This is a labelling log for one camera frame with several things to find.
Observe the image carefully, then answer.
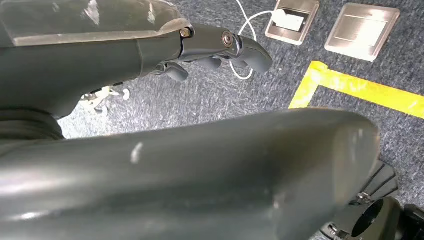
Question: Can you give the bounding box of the closed steel floor socket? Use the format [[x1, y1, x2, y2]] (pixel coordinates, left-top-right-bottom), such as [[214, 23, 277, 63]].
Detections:
[[324, 2, 401, 63]]

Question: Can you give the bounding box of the yellow floor tape corner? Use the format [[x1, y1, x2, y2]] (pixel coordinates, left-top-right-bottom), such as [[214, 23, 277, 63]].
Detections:
[[288, 60, 424, 120]]

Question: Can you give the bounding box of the white power cable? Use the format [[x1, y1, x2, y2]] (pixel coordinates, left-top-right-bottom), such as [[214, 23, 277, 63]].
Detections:
[[228, 9, 282, 81], [234, 0, 259, 43]]

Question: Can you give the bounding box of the steel floor socket with plug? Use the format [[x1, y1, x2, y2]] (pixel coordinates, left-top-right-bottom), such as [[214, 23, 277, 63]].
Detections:
[[264, 0, 321, 47]]

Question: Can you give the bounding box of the dark grey robot foot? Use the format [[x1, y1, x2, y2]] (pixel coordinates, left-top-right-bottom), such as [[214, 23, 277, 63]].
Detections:
[[316, 160, 424, 240]]

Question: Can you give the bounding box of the white power plug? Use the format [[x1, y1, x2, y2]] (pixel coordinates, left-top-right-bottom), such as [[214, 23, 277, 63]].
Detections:
[[270, 8, 305, 33]]

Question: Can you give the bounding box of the white plastic floor object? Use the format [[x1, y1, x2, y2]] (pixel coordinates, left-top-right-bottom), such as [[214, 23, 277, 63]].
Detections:
[[78, 85, 131, 116]]

